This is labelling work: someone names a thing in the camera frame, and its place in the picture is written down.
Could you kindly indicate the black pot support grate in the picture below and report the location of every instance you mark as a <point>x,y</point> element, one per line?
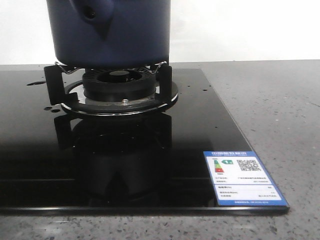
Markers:
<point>72,98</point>

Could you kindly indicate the dark blue cooking pot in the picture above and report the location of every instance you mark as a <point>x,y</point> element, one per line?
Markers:
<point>110,33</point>

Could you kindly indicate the black round gas burner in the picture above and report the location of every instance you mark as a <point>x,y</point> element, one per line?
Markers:
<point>116,85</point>

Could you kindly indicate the black glass gas stove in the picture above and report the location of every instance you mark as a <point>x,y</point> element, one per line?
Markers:
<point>53,163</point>

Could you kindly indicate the blue white energy label sticker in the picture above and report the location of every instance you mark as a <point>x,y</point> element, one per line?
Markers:
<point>239,178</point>

